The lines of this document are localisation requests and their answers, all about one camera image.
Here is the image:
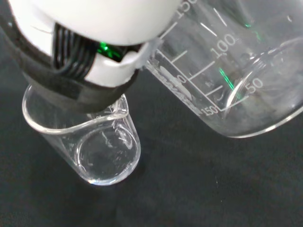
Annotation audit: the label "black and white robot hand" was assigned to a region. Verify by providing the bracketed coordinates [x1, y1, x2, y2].
[0, 0, 183, 113]

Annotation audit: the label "black bench cloth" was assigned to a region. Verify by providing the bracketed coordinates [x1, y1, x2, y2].
[0, 0, 303, 227]

